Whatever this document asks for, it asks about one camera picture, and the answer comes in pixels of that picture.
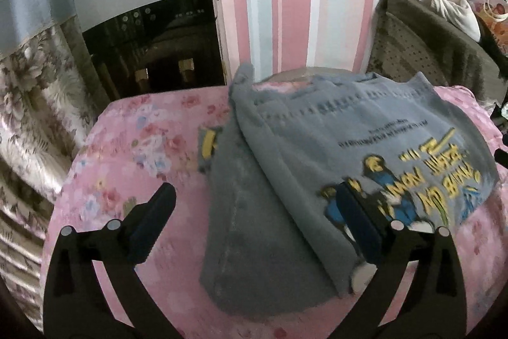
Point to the grey-blue printed denim jacket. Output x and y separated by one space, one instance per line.
278 180

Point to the pink floral bed sheet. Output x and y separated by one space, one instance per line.
139 148

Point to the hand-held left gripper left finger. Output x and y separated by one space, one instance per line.
153 220

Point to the colourful printed bag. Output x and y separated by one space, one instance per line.
496 15

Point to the white cloth bag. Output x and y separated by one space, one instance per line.
456 11

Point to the floral curtain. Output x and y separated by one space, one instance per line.
35 92

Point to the dark object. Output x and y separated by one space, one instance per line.
501 124

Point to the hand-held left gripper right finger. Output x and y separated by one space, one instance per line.
361 220

